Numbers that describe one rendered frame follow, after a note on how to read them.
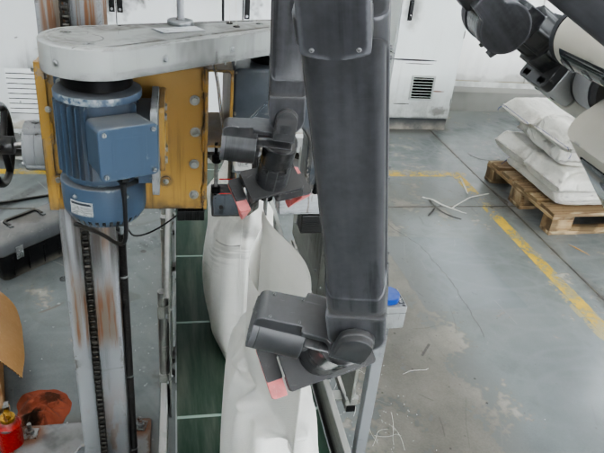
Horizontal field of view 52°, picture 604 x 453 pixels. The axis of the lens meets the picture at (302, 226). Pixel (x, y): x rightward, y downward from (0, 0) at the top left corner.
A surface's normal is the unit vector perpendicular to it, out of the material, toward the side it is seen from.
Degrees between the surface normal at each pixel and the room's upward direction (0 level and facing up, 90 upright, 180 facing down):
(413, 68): 90
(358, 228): 111
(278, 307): 23
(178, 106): 90
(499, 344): 0
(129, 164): 90
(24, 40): 90
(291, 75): 81
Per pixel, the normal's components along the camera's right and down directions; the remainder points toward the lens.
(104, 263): 0.18, 0.48
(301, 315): 0.18, -0.62
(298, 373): 0.20, -0.33
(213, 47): 0.75, 0.37
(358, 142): -0.07, 0.76
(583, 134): -0.57, -0.68
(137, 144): 0.58, 0.43
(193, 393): 0.08, -0.88
